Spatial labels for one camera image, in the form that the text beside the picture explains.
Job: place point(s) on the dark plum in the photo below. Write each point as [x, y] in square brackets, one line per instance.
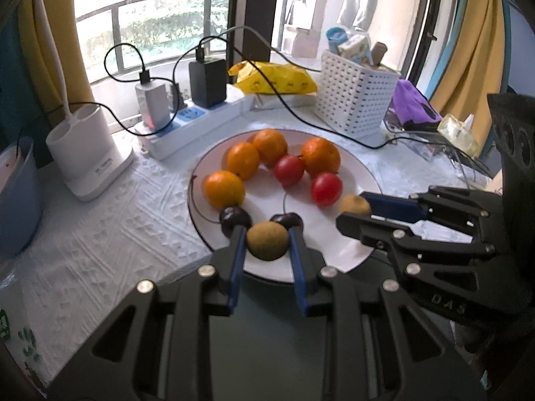
[235, 220]
[287, 220]

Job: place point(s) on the blue cup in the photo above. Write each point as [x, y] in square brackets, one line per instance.
[335, 39]

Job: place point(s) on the round grey tray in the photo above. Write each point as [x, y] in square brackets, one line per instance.
[259, 342]

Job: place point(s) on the large orange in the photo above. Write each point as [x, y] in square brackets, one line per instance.
[320, 156]

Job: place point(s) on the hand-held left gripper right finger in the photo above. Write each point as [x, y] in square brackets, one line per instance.
[296, 267]

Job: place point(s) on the white plate with dark rim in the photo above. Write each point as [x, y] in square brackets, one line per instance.
[267, 200]

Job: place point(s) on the brown tube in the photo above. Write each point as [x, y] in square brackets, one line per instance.
[379, 54]

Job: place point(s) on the white embossed tablecloth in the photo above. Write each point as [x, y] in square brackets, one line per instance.
[104, 225]

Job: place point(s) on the purple cloth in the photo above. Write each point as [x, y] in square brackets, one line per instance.
[411, 102]

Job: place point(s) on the white charger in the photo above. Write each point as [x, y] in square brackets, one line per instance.
[154, 104]

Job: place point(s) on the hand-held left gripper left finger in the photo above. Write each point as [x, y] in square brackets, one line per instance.
[238, 255]

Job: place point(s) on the white lamp base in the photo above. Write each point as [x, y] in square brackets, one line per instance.
[92, 154]

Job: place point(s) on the black sliding door frame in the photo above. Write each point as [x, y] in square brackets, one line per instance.
[430, 29]

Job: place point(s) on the dark window pillar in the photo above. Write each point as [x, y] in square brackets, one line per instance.
[255, 8]

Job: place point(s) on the small orange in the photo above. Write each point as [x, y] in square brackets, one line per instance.
[270, 146]
[243, 160]

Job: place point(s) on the red cherry tomato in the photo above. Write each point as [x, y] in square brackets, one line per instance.
[326, 189]
[289, 170]

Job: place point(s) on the black charger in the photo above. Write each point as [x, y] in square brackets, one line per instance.
[207, 83]

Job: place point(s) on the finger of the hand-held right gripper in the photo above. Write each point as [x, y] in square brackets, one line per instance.
[393, 208]
[363, 227]

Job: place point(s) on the white flat box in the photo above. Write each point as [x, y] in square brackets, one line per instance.
[284, 101]

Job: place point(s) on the white perforated basket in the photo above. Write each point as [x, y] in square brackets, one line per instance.
[355, 92]

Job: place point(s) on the yellow-brown longan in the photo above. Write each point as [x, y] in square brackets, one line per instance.
[354, 205]
[267, 240]

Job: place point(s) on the yellow curtain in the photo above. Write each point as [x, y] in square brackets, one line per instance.
[81, 50]
[472, 50]

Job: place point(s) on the pale cardboard box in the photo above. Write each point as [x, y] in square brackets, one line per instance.
[301, 41]

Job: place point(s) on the blue curtain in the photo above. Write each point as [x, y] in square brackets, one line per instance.
[518, 41]

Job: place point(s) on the teal curtain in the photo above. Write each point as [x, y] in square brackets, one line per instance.
[12, 92]

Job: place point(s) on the printed tissue pack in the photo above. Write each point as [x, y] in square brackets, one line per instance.
[355, 48]

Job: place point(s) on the blue bowl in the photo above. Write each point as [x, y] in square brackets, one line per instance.
[21, 200]

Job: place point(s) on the yellow snack packet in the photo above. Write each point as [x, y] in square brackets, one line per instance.
[276, 77]

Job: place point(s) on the white green print packet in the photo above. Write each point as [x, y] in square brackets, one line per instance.
[21, 334]

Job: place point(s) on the white power strip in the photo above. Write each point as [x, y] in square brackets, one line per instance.
[196, 123]

